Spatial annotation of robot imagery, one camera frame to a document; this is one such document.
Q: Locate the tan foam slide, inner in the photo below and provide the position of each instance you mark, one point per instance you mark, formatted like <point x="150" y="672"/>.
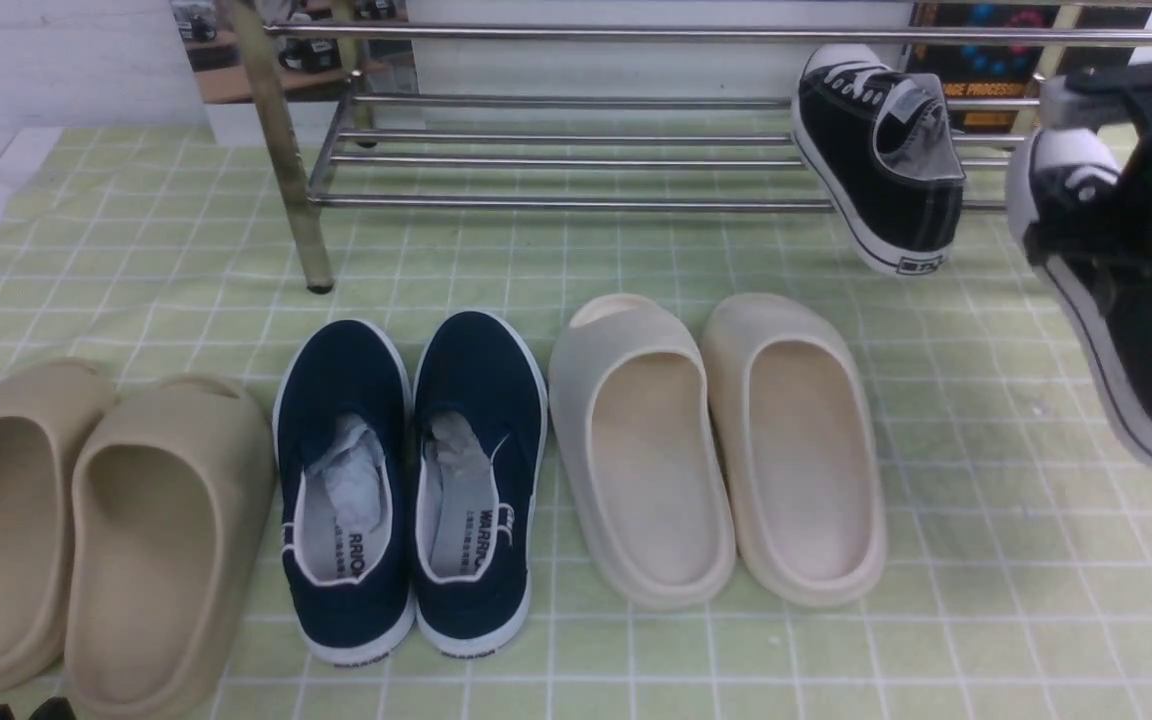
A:
<point x="171" y="494"/>

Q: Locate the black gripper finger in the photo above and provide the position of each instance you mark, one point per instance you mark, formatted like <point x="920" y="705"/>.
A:
<point x="54" y="708"/>

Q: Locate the black canvas sneaker on rack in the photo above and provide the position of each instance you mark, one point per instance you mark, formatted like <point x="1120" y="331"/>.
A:
<point x="881" y="143"/>

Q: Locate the black canvas sneaker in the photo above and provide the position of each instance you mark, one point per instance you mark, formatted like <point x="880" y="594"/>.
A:
<point x="1059" y="189"/>
<point x="881" y="143"/>

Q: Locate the cream foam slide, right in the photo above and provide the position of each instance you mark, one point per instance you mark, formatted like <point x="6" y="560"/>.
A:
<point x="799" y="450"/>

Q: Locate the navy slip-on shoe, right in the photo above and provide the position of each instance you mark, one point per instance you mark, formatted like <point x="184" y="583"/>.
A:
<point x="481" y="421"/>

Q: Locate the dark printed box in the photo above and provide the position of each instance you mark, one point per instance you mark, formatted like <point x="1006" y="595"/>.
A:
<point x="998" y="72"/>

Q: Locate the navy slip-on shoe, left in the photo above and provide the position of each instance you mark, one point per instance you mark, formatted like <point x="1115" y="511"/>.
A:
<point x="339" y="421"/>

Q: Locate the cream foam slide, left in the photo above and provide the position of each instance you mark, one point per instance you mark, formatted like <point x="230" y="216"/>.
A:
<point x="629" y="405"/>

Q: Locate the metal shoe rack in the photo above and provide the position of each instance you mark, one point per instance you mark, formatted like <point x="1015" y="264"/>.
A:
<point x="464" y="130"/>

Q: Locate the tan foam slide, outer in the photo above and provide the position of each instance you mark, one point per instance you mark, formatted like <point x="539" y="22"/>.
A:
<point x="47" y="412"/>

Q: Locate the cream foam slide, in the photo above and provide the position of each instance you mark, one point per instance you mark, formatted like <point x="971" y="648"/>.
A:
<point x="629" y="405"/>
<point x="799" y="450"/>

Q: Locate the tan foam slide, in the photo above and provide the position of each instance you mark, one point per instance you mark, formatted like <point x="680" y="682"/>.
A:
<point x="171" y="494"/>
<point x="47" y="412"/>

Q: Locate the navy slip-on shoe, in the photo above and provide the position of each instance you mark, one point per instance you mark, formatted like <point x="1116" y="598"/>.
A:
<point x="481" y="421"/>
<point x="339" y="421"/>

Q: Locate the green checked tablecloth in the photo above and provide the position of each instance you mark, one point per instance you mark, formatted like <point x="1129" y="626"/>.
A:
<point x="1019" y="584"/>

